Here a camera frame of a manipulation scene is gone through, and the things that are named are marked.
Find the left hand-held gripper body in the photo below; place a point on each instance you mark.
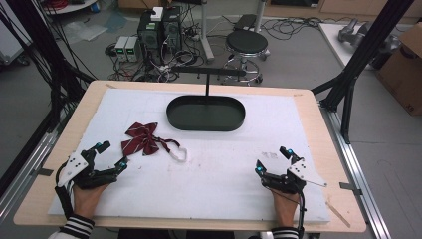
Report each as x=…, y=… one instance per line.
x=73, y=167

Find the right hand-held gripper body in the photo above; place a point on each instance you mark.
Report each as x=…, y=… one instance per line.
x=303, y=172

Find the person's left hand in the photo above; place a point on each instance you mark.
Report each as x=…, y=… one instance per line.
x=87, y=200

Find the person's right hand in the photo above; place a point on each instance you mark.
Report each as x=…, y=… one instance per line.
x=284, y=207

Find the grey tape piece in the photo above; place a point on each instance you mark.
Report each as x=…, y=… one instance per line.
x=350, y=188
x=44, y=172

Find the dark red striped bow tie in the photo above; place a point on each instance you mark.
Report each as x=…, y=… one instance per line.
x=142, y=139

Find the white foam mat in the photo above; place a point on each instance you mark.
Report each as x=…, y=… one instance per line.
x=215, y=179

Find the thin wooden stick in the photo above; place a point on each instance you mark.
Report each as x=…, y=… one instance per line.
x=338, y=214

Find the person's left striped sleeve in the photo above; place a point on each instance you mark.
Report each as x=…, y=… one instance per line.
x=75, y=227

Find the person's striped sleeve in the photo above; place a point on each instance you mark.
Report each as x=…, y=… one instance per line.
x=75, y=227
x=284, y=233

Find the person's right striped sleeve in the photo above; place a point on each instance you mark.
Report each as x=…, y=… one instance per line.
x=284, y=233

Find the black stand with oval tray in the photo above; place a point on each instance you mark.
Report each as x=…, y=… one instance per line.
x=205, y=114

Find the grey bench power supply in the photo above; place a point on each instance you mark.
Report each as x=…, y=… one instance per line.
x=121, y=48
x=133, y=48

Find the black round stool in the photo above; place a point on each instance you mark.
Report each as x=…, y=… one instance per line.
x=247, y=45

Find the black computer tower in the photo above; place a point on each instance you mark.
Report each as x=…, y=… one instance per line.
x=172, y=28
x=150, y=33

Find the grey robot part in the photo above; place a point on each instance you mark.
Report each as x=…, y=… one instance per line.
x=351, y=31

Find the black flat device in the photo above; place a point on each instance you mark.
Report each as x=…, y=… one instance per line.
x=245, y=21

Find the brown cardboard box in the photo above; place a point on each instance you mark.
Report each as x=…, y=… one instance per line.
x=403, y=69

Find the white box on tower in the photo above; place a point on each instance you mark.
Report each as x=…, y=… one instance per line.
x=157, y=14

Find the grey desk leg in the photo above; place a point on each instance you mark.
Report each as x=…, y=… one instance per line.
x=206, y=33

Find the aluminium rail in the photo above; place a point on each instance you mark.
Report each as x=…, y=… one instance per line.
x=356, y=169
x=23, y=176

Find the black metal frame stand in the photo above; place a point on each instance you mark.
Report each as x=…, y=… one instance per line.
x=43, y=56
x=361, y=56

